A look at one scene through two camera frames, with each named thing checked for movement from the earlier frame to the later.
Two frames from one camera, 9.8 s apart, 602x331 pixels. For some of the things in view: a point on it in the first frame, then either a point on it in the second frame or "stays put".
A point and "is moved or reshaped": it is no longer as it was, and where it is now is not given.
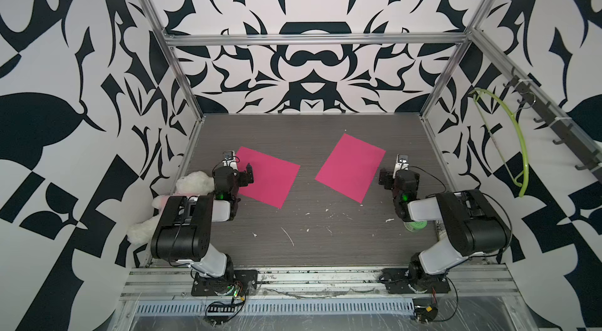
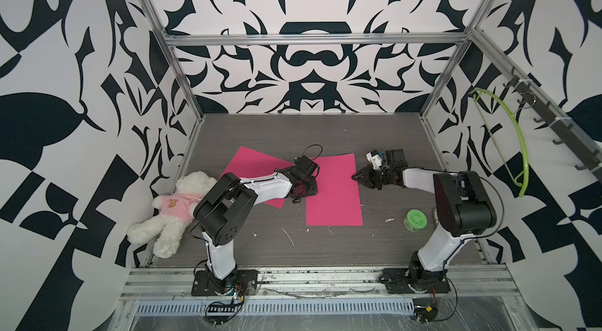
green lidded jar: [415, 226] stays put
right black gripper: [389, 178] -> [366, 176]
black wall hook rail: [591, 159] stays put
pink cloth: [351, 167] is moved or reshaped
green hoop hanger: [514, 179] stays put
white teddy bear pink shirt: [194, 183] stays put
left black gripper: [242, 179] -> [313, 188]
